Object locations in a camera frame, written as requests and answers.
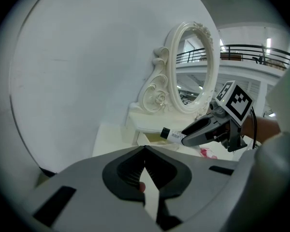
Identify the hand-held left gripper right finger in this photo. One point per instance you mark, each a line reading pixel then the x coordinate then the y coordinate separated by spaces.
pixel 203 185

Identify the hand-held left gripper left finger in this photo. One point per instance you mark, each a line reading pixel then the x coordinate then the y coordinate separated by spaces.
pixel 87 190

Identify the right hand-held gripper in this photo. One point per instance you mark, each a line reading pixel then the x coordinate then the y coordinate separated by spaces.
pixel 239 103

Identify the red pink packet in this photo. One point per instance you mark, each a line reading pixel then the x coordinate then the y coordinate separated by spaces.
pixel 207 153

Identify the small black-capped tube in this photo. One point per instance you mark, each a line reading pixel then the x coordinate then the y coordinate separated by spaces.
pixel 174 135

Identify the small white drawer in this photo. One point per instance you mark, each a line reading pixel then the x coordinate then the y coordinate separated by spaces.
pixel 157 139

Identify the white dressing table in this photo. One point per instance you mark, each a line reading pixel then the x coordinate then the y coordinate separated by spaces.
pixel 111 141

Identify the person's right forearm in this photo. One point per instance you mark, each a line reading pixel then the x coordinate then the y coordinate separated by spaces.
pixel 265 129

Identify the oval white-framed mirror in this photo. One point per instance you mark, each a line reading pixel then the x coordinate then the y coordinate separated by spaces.
pixel 193 69

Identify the black balcony railing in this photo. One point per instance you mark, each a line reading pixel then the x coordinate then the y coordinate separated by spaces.
pixel 246 52

